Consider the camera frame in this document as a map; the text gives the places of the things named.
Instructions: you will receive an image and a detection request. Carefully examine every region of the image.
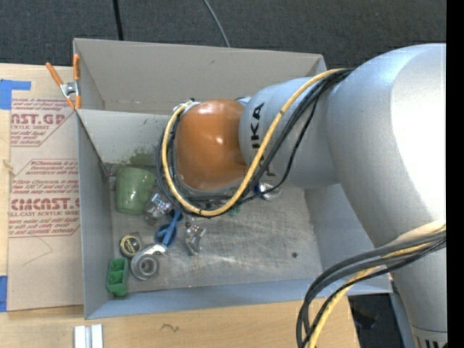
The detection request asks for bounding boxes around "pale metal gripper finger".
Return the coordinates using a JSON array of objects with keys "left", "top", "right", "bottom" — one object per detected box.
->
[
  {"left": 183, "top": 223, "right": 208, "bottom": 257},
  {"left": 144, "top": 193, "right": 173, "bottom": 226}
]

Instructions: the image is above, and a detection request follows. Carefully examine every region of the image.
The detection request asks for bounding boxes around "green cup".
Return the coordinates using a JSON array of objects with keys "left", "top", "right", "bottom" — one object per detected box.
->
[{"left": 115, "top": 166, "right": 157, "bottom": 216}]

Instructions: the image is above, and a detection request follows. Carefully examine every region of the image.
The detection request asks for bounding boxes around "grey metal bin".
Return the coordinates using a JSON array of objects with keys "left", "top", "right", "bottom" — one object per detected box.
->
[{"left": 72, "top": 37, "right": 393, "bottom": 320}]

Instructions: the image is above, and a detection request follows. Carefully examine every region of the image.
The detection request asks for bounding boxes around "black and gold round case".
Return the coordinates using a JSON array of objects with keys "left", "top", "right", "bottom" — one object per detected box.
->
[{"left": 119, "top": 231, "right": 144, "bottom": 259}]

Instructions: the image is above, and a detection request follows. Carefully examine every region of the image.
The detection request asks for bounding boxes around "silver metal round tool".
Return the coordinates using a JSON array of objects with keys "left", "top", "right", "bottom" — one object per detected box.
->
[{"left": 130, "top": 243, "right": 170, "bottom": 282}]

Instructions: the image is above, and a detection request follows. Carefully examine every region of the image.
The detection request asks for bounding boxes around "green plastic box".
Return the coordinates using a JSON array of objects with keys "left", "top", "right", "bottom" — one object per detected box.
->
[{"left": 105, "top": 257, "right": 130, "bottom": 298}]

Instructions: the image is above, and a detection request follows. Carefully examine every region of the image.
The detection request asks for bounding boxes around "brown cardboard board, red print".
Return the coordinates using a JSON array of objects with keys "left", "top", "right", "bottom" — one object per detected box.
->
[{"left": 0, "top": 62, "right": 86, "bottom": 312}]

